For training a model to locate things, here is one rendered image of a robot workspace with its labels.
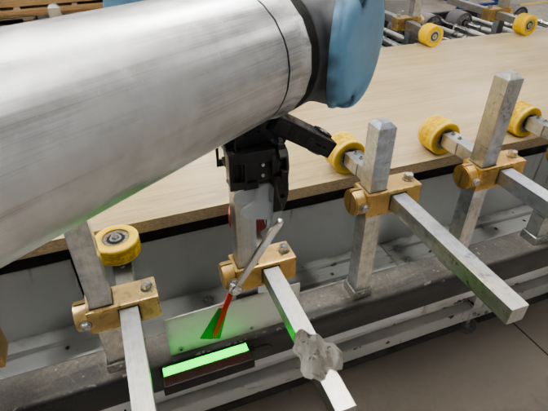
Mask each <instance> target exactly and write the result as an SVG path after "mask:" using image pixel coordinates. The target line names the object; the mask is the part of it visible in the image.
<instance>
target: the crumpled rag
mask: <svg viewBox="0 0 548 411"><path fill-rule="evenodd" d="M294 337H295V342H294V346H293V353H294V354H296V355H298V357H299V359H300V360H301V372H302V374H303V376H304V377H305V378H308V379H312V378H313V379H314V380H318V381H321V380H324V379H326V375H327V373H328V372H329V371H328V369H336V370H340V369H343V353H342V351H341V350H340V349H339V348H338V347H337V346H336V345H335V344H334V343H328V342H325V341H324V340H323V338H322V337H321V336H320V335H319V334H310V333H308V332H307V331H306V330H304V329H299V330H298V331H297V332H296V333H295V336H294Z"/></svg>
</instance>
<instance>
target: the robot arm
mask: <svg viewBox="0 0 548 411"><path fill-rule="evenodd" d="M103 6H104V8H100V9H96V10H91V11H83V12H78V13H73V14H69V15H61V16H56V17H51V18H46V19H42V20H33V21H29V22H24V23H19V24H11V25H6V26H2V27H0V268H2V267H5V266H6V265H7V264H9V263H12V262H13V261H15V260H17V259H19V258H20V257H22V256H24V255H26V254H27V253H29V252H31V251H33V250H35V249H37V248H38V247H40V246H42V245H44V244H46V243H47V242H49V241H51V240H53V239H55V238H56V237H58V236H60V235H62V234H64V233H66V232H67V231H69V230H71V229H73V228H75V227H76V226H78V225H80V224H81V223H84V222H86V221H87V220H88V219H91V218H93V217H95V216H96V215H97V214H100V213H102V212H103V211H105V210H107V209H109V208H110V207H112V206H114V205H116V204H117V203H119V202H121V201H124V200H125V199H126V198H128V197H131V196H132V195H134V194H136V193H137V192H139V191H141V190H143V189H145V188H146V187H148V186H150V185H152V184H154V183H156V182H157V181H159V180H161V179H163V178H165V177H166V176H168V175H170V174H172V173H174V172H175V171H177V170H179V169H181V168H183V167H185V166H186V165H188V164H190V163H192V162H193V161H195V160H197V159H199V158H200V157H203V156H205V155H206V154H207V153H209V152H212V151H214V150H215V155H216V166H217V167H220V166H224V167H226V176H227V179H226V182H227V183H228V186H229V187H230V192H235V191H239V192H237V193H235V195H234V197H233V200H234V203H235V204H236V205H238V206H244V207H243V208H242V210H241V217H242V218H243V219H264V222H265V225H266V226H267V228H272V226H273V225H274V224H275V223H276V221H277V220H278V219H279V217H280V216H281V213H282V210H283V209H284V208H285V204H286V201H287V198H288V193H289V153H288V149H287V147H286V146H285V141H286V140H288V141H290V142H292V143H294V144H297V145H299V146H301V147H303V148H306V149H307V150H308V151H310V152H312V153H314V154H316V155H319V156H320V155H321V156H323V157H327V158H328V157H329V155H330V153H331V152H332V151H333V150H334V148H335V146H336V145H337V143H336V142H335V141H334V140H333V139H332V135H331V134H330V133H329V132H328V131H326V130H325V129H323V128H321V127H319V126H313V125H311V124H309V123H307V122H305V121H303V120H301V119H299V118H297V117H294V116H292V115H290V114H288V113H289V112H291V111H292V110H294V109H296V108H298V107H299V106H301V105H303V104H305V103H306V102H308V101H315V102H318V103H322V104H327V106H328V108H350V107H352V106H353V105H355V104H356V103H357V102H358V101H359V100H360V99H361V98H362V96H363V95H364V93H365V92H366V90H367V88H368V86H369V84H370V82H371V80H372V77H373V74H374V71H375V69H376V66H377V62H378V57H379V54H380V50H381V46H382V36H383V30H384V20H385V8H384V0H103ZM219 147H221V148H222V150H223V155H224V157H222V158H220V159H219Z"/></svg>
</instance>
